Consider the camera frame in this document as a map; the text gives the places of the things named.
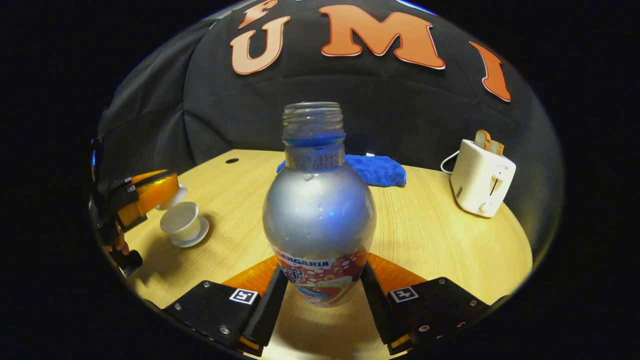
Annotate toasted bread slices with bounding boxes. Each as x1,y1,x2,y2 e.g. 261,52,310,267
474,129,506,157

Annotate silver water bottle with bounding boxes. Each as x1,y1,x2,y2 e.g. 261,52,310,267
262,102,377,308

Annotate blue towel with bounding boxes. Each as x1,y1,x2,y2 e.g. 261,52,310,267
276,154,407,188

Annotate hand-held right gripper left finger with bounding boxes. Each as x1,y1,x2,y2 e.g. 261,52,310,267
162,255,290,357

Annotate black backdrop cloth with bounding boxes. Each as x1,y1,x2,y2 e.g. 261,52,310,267
97,0,565,261

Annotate white teacup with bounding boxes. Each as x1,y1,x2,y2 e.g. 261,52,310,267
160,201,202,243

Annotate white toaster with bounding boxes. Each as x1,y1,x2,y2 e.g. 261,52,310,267
450,139,517,218

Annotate white saucer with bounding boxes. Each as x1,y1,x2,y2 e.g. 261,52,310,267
169,216,211,249

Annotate white toaster cable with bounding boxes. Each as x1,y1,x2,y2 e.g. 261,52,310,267
440,150,461,174

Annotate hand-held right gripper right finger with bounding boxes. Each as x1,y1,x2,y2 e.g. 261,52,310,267
360,252,508,356

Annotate white teacup lid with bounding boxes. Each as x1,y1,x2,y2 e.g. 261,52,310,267
156,184,188,211

